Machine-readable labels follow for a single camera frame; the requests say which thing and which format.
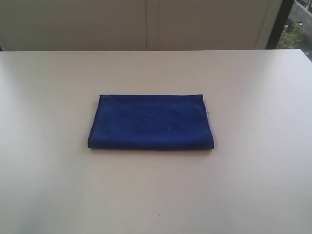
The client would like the blue terry towel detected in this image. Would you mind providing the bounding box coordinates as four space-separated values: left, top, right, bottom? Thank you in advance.
88 94 215 151

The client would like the green tree outside window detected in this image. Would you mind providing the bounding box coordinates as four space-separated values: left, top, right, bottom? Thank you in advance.
276 22 304 49

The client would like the black window frame post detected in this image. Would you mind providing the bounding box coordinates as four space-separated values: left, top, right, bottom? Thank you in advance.
265 0 294 50

